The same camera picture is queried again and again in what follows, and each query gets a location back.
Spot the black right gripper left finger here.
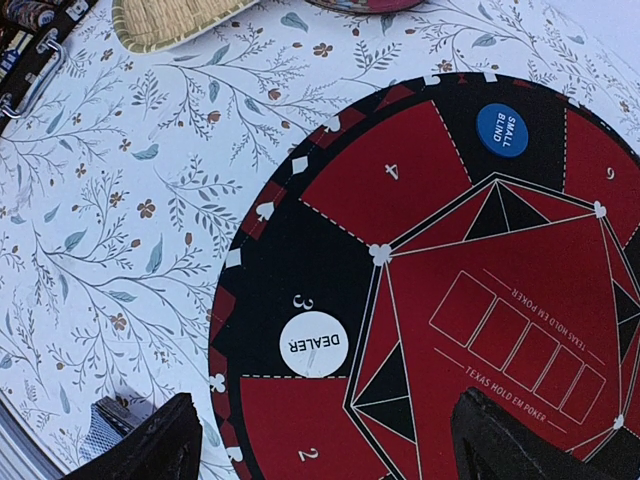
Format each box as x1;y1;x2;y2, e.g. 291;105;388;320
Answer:
66;393;203;479

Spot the blue texas holdem card deck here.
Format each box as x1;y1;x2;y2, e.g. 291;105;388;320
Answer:
1;27;24;79

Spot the blue small blind button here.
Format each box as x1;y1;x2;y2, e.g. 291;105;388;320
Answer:
476;103;529;158

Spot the chrome case handle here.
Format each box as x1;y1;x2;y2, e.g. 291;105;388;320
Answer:
1;39;67;120

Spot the lower poker chip row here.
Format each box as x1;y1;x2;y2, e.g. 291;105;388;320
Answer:
2;0;62;31

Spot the woven bamboo tray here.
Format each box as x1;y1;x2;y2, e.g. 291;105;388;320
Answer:
111;0;257;54

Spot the black poker set case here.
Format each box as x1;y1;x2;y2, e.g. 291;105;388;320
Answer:
1;0;96;128

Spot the round red black poker mat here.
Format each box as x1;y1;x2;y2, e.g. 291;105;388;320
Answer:
209;73;639;479

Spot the red floral round plate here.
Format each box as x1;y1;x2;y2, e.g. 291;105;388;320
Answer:
308;0;422;14

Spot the white dealer button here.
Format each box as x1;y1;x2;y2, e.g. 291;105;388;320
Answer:
279;311;349;378

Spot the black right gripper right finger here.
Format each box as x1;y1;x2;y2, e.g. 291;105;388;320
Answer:
451;387;639;479

